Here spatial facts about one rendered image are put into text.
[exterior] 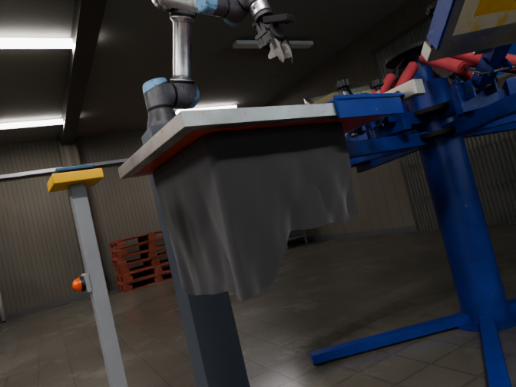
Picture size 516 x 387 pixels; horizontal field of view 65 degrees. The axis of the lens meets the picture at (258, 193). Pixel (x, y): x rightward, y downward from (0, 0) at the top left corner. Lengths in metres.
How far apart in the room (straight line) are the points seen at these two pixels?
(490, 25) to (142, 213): 7.41
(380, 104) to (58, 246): 7.23
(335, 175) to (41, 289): 7.20
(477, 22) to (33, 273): 7.55
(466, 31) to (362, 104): 0.41
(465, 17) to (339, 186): 0.64
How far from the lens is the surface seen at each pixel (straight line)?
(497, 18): 1.55
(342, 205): 1.26
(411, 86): 1.46
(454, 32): 1.48
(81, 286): 1.22
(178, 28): 2.01
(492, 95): 1.89
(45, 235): 8.09
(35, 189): 8.19
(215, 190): 1.03
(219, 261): 1.13
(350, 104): 1.25
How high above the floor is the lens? 0.72
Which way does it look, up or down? 3 degrees up
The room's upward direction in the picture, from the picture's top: 13 degrees counter-clockwise
